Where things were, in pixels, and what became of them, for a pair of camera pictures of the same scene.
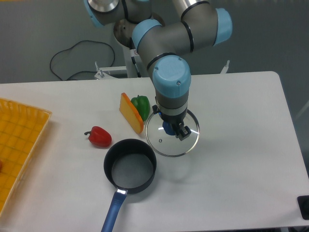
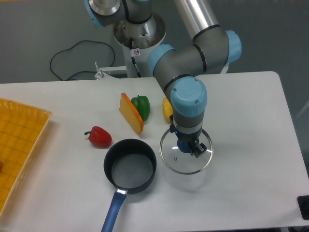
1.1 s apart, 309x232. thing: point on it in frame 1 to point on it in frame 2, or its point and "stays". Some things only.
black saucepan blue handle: [130, 166] stays
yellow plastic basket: [21, 128] stays
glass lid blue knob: [169, 145] to [185, 163]
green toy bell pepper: [142, 104] stays
